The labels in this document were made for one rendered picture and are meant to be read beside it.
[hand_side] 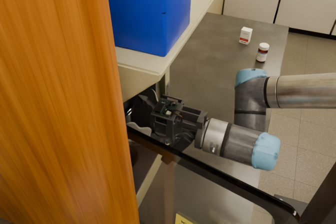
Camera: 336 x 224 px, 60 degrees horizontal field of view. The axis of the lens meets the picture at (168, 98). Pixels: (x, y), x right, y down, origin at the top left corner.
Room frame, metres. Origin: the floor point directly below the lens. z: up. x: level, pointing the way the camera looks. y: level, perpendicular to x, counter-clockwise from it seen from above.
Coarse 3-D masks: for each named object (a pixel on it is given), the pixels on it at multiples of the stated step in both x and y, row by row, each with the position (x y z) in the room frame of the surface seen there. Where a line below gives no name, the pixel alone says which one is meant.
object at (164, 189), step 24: (144, 144) 0.28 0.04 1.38; (144, 168) 0.28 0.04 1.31; (168, 168) 0.26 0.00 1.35; (192, 168) 0.24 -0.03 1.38; (144, 192) 0.29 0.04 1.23; (168, 192) 0.26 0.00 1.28; (192, 192) 0.23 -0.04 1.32; (216, 192) 0.22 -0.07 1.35; (240, 192) 0.20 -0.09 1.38; (144, 216) 0.29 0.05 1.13; (168, 216) 0.26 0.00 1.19; (192, 216) 0.23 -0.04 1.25; (216, 216) 0.21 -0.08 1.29; (240, 216) 0.19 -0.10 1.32; (264, 216) 0.18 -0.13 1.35; (288, 216) 0.17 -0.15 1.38
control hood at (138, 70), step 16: (192, 0) 0.49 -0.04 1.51; (208, 0) 0.49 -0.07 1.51; (192, 16) 0.43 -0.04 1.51; (128, 48) 0.34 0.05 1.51; (176, 48) 0.34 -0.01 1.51; (128, 64) 0.30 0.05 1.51; (144, 64) 0.30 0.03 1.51; (160, 64) 0.30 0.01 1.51; (128, 80) 0.30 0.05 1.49; (144, 80) 0.29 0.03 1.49; (128, 96) 0.30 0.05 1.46
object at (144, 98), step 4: (152, 92) 0.53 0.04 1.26; (140, 96) 0.56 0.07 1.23; (144, 96) 0.56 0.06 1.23; (148, 96) 0.55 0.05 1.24; (152, 96) 0.53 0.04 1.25; (156, 96) 0.52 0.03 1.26; (140, 100) 0.55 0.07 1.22; (144, 100) 0.54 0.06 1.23; (148, 100) 0.54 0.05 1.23; (152, 100) 0.53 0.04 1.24; (156, 100) 0.52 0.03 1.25; (144, 104) 0.54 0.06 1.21; (148, 104) 0.53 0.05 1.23; (152, 104) 0.53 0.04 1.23; (148, 108) 0.53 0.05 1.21; (152, 108) 0.51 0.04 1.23
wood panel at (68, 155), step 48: (0, 0) 0.25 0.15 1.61; (48, 0) 0.23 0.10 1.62; (96, 0) 0.23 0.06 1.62; (0, 48) 0.26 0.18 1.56; (48, 48) 0.24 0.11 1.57; (96, 48) 0.22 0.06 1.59; (0, 96) 0.28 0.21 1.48; (48, 96) 0.25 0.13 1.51; (96, 96) 0.22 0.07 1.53; (0, 144) 0.30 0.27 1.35; (48, 144) 0.26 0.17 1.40; (96, 144) 0.23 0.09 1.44; (0, 192) 0.34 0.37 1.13; (48, 192) 0.28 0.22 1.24; (96, 192) 0.24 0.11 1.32
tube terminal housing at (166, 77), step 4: (168, 68) 0.61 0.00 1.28; (168, 72) 0.61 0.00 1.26; (164, 76) 0.59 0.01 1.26; (168, 76) 0.61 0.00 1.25; (160, 80) 0.63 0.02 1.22; (164, 80) 0.59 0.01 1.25; (168, 80) 0.61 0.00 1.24; (156, 84) 0.61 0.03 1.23; (160, 84) 0.63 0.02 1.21; (164, 84) 0.59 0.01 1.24; (156, 88) 0.61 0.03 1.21; (160, 88) 0.63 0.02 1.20; (164, 88) 0.62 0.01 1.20; (156, 92) 0.60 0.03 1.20; (160, 92) 0.63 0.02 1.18; (164, 92) 0.62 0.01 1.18; (160, 96) 0.63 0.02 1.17; (168, 144) 0.61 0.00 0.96
